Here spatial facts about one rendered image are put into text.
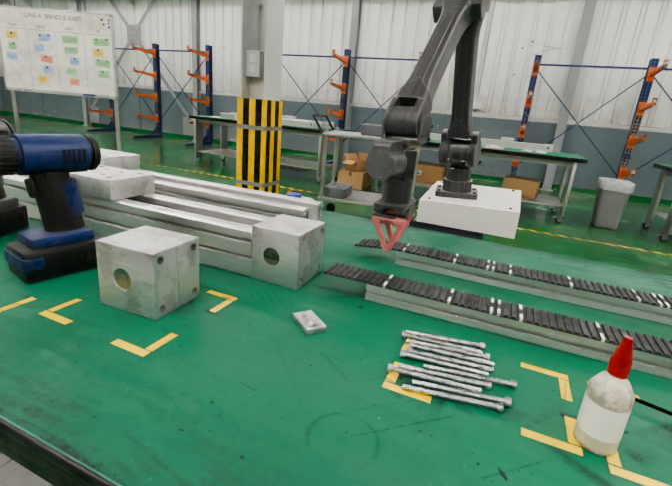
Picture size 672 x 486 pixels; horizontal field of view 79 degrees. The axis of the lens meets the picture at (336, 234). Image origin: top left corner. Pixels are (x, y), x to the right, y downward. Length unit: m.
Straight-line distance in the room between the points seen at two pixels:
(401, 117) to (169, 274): 0.48
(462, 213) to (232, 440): 0.91
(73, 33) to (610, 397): 6.44
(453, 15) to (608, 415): 0.80
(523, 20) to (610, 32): 1.34
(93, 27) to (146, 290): 5.88
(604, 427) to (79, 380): 0.52
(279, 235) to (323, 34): 8.77
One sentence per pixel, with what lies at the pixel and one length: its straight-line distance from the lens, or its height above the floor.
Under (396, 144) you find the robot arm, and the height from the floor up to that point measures 1.02.
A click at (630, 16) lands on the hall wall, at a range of 8.55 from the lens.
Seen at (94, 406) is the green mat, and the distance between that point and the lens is 0.48.
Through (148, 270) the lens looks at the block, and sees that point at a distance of 0.58.
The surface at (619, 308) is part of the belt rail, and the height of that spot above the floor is 0.79.
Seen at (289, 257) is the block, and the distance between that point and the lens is 0.67.
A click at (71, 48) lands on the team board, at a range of 6.53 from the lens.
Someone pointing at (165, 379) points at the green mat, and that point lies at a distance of 0.50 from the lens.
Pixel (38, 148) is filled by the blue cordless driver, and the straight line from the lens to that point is 0.74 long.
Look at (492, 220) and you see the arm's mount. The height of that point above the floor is 0.82.
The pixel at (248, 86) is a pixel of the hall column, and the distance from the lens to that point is 4.24.
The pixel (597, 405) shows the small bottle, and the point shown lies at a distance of 0.47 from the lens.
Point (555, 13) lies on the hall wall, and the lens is 8.50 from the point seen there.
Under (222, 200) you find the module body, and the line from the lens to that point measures 0.96.
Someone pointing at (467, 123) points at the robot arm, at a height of 1.06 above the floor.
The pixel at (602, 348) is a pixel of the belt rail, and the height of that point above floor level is 0.80.
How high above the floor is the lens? 1.07
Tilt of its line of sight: 17 degrees down
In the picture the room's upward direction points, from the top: 5 degrees clockwise
